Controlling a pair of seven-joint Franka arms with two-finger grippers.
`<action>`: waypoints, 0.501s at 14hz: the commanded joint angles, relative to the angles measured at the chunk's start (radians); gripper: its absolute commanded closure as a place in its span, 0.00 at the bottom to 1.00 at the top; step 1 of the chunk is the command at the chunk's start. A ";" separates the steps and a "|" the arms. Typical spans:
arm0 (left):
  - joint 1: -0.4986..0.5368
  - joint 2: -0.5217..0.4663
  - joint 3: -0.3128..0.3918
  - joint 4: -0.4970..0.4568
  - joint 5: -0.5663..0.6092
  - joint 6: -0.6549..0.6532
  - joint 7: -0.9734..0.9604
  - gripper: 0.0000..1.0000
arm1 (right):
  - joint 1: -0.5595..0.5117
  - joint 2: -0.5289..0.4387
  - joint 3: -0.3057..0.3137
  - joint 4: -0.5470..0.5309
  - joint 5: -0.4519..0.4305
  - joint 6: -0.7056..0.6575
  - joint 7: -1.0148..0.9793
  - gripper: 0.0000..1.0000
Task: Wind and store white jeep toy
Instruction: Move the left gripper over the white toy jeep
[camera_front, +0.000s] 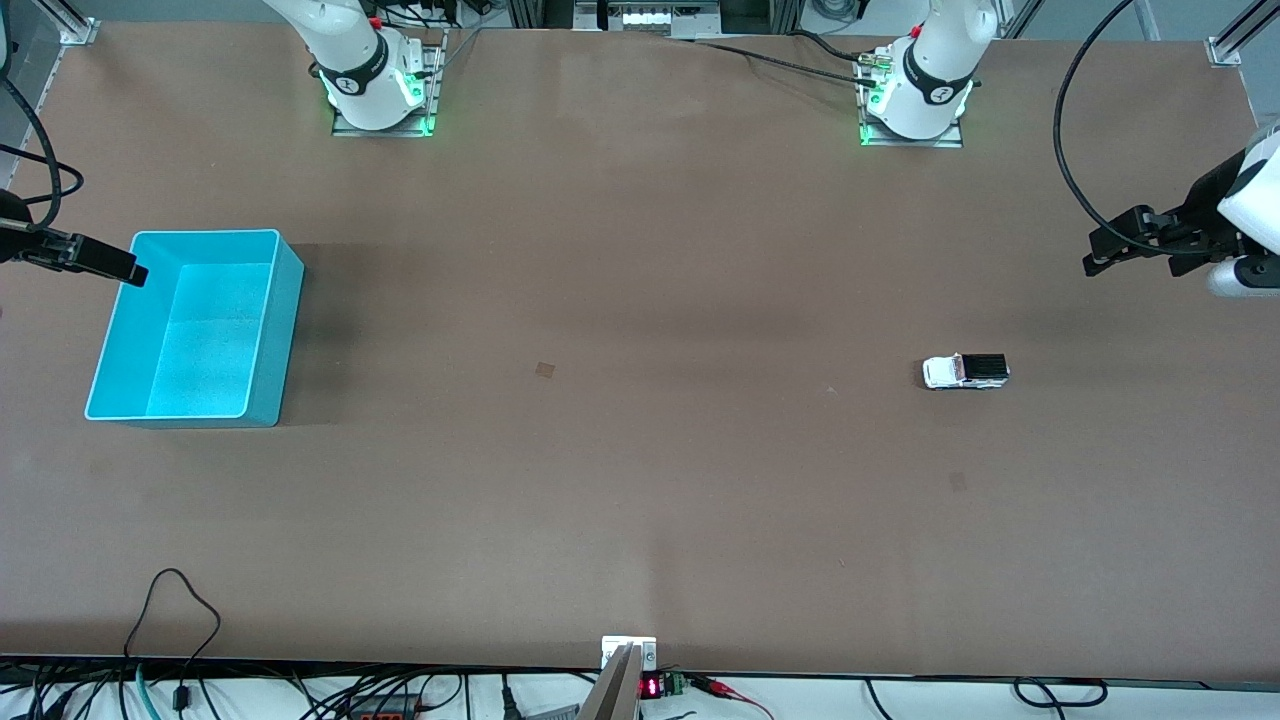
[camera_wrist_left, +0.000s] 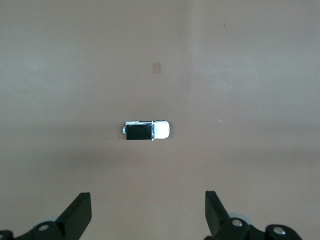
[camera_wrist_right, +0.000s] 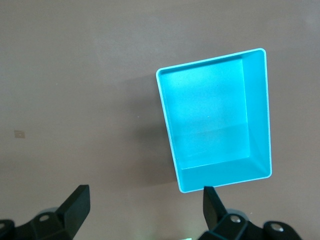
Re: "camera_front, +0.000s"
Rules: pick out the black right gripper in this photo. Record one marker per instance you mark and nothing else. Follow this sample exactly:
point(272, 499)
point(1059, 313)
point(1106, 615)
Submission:
point(22, 243)

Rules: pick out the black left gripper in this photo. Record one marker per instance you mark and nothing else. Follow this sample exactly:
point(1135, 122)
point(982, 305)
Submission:
point(1204, 205)

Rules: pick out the white jeep toy black bed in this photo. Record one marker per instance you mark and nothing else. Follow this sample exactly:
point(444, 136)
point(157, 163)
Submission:
point(945, 372)

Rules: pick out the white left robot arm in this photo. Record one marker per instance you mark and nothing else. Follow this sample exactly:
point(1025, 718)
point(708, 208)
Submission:
point(930, 70)

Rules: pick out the cyan plastic storage bin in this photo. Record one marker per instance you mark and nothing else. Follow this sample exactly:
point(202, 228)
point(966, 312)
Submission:
point(200, 340)

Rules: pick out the red connector box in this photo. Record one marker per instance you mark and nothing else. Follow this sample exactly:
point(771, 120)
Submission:
point(385, 713)

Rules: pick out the white lit power unit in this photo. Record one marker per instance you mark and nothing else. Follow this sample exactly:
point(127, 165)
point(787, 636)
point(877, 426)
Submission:
point(650, 18)

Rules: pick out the black power plug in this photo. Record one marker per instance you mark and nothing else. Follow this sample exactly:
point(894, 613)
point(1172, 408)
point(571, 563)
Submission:
point(508, 700)

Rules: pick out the red LED display module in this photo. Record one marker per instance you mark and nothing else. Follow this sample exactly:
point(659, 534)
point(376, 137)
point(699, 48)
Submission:
point(651, 688)

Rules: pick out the aluminium frame corner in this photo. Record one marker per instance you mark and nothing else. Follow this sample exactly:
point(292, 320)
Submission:
point(1222, 50)
point(75, 30)

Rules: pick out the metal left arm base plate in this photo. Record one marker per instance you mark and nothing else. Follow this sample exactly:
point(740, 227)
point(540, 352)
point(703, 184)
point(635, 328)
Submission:
point(920, 143)

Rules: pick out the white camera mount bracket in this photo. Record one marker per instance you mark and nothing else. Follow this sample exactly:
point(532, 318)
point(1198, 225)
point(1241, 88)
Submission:
point(615, 645)

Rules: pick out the grey camera mount beam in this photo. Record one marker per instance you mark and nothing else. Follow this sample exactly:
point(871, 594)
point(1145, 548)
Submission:
point(615, 695)

